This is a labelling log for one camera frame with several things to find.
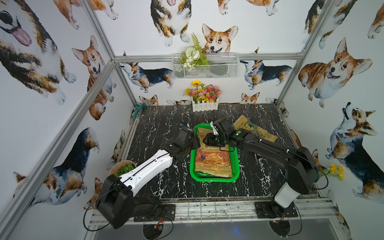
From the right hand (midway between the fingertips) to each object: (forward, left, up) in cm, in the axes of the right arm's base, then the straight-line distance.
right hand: (208, 135), depth 83 cm
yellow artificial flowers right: (-19, -59, -3) cm, 63 cm away
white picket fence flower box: (+34, +2, -3) cm, 34 cm away
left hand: (0, +7, 0) cm, 7 cm away
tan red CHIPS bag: (-9, -2, -11) cm, 15 cm away
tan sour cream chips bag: (+21, -25, -17) cm, 37 cm away
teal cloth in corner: (+37, +55, -15) cm, 68 cm away
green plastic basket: (-15, -14, -10) cm, 23 cm away
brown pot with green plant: (-16, +47, -6) cm, 50 cm away
